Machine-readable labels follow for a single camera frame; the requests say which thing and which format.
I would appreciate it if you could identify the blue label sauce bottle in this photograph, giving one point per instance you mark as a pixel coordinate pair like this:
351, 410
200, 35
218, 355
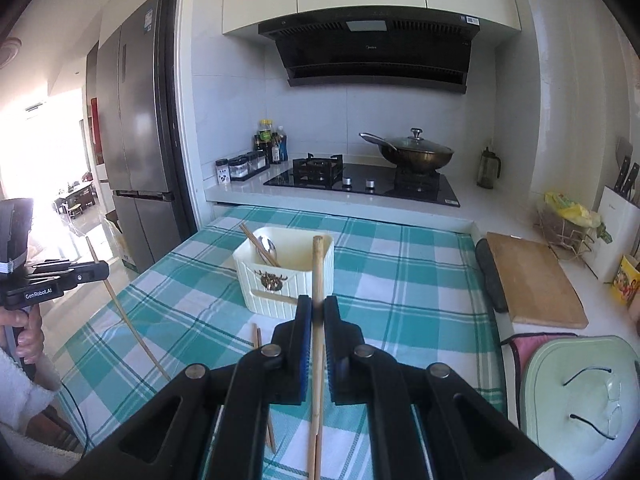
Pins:
283, 147

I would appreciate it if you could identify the black gas cooktop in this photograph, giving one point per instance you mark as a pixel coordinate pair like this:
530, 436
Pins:
380, 190

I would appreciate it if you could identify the grey refrigerator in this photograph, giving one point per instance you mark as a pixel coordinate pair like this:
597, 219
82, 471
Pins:
140, 135

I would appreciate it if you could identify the white spice jar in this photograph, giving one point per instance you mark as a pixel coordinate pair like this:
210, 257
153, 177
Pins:
223, 174

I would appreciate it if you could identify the person's left hand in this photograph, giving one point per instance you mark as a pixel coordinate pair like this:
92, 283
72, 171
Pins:
30, 335

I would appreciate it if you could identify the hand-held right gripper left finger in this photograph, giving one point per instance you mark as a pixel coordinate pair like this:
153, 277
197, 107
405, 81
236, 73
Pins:
306, 355

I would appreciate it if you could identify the black rolled mat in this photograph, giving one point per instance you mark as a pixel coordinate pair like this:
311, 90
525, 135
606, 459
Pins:
492, 280

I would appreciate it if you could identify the black eyeglasses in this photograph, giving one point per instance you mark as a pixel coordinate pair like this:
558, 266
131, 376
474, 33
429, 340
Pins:
590, 371

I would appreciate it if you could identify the yellow printed cup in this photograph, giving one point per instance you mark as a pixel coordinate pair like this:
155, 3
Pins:
627, 282

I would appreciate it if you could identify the wooden cutting board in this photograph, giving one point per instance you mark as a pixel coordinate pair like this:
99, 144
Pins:
535, 280

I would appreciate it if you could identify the glass oil pot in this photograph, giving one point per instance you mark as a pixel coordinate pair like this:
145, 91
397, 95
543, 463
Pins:
487, 170

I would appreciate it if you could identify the white knife block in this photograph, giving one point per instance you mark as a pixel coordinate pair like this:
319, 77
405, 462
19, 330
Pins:
615, 230

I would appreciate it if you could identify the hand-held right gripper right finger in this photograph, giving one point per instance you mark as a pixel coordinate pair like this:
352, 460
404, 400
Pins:
330, 355

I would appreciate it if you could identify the wooden furniture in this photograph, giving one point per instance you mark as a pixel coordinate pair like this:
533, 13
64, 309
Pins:
75, 200

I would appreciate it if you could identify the glass wok lid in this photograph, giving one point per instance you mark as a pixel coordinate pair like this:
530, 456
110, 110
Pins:
417, 145

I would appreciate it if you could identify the metal spoon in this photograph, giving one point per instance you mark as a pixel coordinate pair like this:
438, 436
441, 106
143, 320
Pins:
270, 249

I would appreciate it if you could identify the small dark sauce bottle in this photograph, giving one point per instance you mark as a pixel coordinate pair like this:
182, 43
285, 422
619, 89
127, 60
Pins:
275, 152

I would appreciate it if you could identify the person's left forearm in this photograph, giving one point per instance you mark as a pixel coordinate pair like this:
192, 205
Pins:
25, 410

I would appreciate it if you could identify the teal checked tablecloth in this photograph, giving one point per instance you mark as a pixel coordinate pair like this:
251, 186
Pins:
400, 270

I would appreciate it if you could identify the yellow cap sauce bottle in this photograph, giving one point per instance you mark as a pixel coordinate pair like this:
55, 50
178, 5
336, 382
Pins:
265, 140

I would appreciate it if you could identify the red hanging item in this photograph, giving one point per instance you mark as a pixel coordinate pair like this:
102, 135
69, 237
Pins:
96, 130

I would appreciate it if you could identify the spice jars and bottles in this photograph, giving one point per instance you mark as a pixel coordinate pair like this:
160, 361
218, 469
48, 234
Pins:
247, 167

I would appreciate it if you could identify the dark wok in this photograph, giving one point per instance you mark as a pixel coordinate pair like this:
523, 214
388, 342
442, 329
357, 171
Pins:
420, 162

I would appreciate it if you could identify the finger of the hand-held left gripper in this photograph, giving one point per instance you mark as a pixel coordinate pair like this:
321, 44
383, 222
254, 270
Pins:
55, 266
92, 274

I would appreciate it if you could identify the cream plastic utensil box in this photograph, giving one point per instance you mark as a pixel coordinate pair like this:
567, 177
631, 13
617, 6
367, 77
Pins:
300, 280

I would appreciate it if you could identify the green plastic lid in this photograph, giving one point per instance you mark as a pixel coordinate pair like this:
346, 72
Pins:
555, 410

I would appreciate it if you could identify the yellow plastic bag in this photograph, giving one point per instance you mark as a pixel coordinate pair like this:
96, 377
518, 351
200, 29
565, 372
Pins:
570, 207

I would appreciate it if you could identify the cardboard box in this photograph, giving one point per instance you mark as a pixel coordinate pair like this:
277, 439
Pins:
120, 245

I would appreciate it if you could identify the pink cloth pad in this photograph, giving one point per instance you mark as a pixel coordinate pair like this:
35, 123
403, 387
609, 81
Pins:
512, 375

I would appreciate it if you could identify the black range hood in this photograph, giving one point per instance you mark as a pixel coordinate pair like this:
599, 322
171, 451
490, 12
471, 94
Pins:
370, 60

